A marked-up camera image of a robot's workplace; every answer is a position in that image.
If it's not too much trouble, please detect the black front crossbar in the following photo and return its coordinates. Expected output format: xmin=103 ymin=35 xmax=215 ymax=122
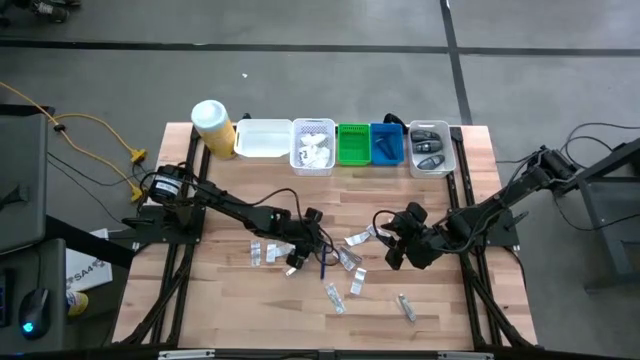
xmin=0 ymin=346 xmax=640 ymax=360

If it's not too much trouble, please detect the grey cabinet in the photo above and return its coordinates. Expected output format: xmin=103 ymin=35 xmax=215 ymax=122
xmin=0 ymin=111 xmax=49 ymax=255

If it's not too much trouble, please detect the blue plastic basket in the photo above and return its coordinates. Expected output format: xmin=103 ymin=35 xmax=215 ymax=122
xmin=369 ymin=122 xmax=406 ymax=167

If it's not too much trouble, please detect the yellow and white bottle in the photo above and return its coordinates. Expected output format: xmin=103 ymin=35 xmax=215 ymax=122
xmin=66 ymin=290 xmax=90 ymax=318

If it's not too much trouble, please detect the white perforated plastic basket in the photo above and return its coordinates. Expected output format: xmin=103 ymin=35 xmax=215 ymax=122
xmin=289 ymin=117 xmax=338 ymax=178

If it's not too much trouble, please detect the black computer mouse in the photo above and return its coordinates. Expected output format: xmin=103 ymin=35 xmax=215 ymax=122
xmin=18 ymin=287 xmax=52 ymax=342

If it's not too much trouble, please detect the green plastic basket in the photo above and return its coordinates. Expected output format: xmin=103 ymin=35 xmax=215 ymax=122
xmin=336 ymin=122 xmax=373 ymax=167

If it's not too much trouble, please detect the black side desk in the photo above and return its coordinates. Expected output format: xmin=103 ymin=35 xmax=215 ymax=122
xmin=0 ymin=238 xmax=69 ymax=354

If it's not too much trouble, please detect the black metal stand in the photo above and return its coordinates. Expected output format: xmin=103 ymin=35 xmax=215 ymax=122
xmin=551 ymin=137 xmax=640 ymax=292

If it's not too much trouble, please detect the black aluminium rail frame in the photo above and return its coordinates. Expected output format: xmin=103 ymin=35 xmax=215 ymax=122
xmin=113 ymin=124 xmax=214 ymax=349
xmin=447 ymin=124 xmax=537 ymax=349

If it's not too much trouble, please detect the dark grey electric shaver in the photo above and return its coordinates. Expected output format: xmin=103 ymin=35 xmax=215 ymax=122
xmin=413 ymin=140 xmax=445 ymax=155
xmin=410 ymin=129 xmax=443 ymax=143
xmin=415 ymin=154 xmax=447 ymax=172

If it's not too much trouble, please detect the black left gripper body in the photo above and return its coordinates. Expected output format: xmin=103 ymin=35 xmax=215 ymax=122
xmin=279 ymin=206 xmax=331 ymax=272

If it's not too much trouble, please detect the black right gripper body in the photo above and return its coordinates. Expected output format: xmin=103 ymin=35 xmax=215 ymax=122
xmin=383 ymin=201 xmax=444 ymax=272

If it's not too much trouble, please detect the yellow wipes canister white lid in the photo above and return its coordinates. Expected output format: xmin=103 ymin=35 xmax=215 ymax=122
xmin=190 ymin=98 xmax=238 ymax=162

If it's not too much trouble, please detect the long white printed sachet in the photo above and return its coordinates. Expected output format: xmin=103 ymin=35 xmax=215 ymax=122
xmin=323 ymin=282 xmax=348 ymax=316

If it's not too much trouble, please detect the white printed cardboard box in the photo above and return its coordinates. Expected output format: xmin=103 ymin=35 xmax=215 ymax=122
xmin=64 ymin=228 xmax=114 ymax=293

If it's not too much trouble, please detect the pale grey handled bin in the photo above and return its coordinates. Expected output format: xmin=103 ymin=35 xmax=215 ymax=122
xmin=407 ymin=119 xmax=458 ymax=180

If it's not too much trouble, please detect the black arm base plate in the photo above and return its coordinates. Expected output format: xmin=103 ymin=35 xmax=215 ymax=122
xmin=446 ymin=207 xmax=522 ymax=249
xmin=121 ymin=203 xmax=207 ymax=246

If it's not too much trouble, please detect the yellow extension cable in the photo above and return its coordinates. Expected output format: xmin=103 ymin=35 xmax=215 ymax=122
xmin=0 ymin=81 xmax=150 ymax=202

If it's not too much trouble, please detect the silver bracket plate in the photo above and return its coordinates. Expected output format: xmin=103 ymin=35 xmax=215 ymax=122
xmin=437 ymin=351 xmax=495 ymax=360
xmin=158 ymin=349 xmax=216 ymax=360

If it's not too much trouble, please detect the person's shoe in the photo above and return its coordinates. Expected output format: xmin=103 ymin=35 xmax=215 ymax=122
xmin=0 ymin=0 xmax=82 ymax=25

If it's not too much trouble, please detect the white solid plastic bin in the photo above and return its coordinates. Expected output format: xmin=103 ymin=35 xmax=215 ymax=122
xmin=232 ymin=118 xmax=294 ymax=161

